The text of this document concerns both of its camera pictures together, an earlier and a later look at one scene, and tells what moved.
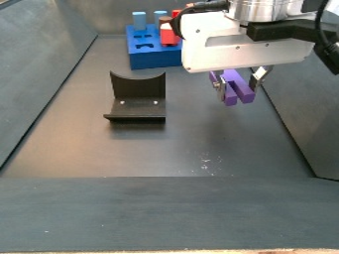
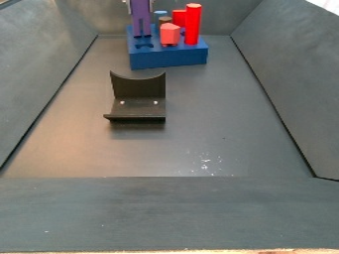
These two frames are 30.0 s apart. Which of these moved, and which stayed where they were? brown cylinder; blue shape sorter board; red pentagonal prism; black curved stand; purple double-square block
Moved: purple double-square block
Stayed: brown cylinder; black curved stand; blue shape sorter board; red pentagonal prism
